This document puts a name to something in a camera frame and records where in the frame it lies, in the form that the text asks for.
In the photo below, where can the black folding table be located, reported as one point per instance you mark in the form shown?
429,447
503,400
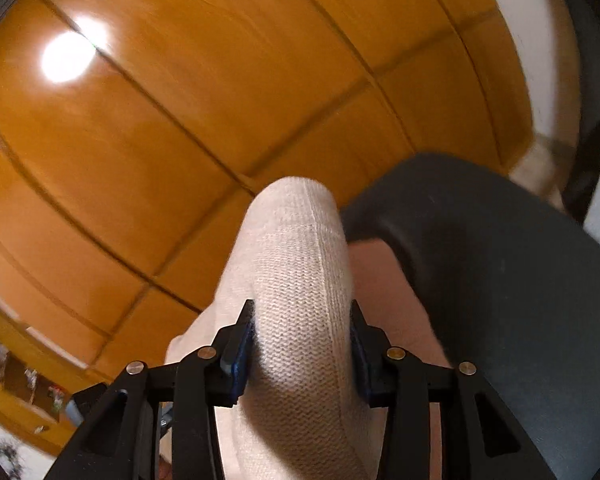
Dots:
505,285

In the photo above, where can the beige knit sweater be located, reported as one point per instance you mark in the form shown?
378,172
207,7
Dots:
295,285

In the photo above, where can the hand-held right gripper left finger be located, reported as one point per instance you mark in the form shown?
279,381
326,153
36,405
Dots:
241,360

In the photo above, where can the wooden shelf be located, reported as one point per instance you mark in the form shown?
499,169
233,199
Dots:
25,410

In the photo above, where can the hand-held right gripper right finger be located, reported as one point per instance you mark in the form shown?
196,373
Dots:
361,360

